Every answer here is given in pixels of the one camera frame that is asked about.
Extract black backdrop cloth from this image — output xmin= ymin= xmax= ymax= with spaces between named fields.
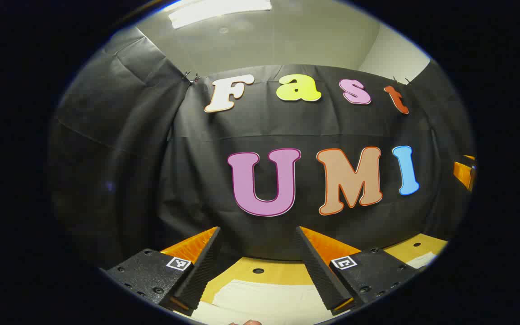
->
xmin=48 ymin=26 xmax=476 ymax=270

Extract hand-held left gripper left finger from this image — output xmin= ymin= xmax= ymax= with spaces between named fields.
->
xmin=106 ymin=227 xmax=223 ymax=316

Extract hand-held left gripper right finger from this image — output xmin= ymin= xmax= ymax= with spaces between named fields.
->
xmin=295 ymin=227 xmax=424 ymax=316

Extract white jeans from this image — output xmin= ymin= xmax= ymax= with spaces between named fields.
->
xmin=188 ymin=252 xmax=437 ymax=325

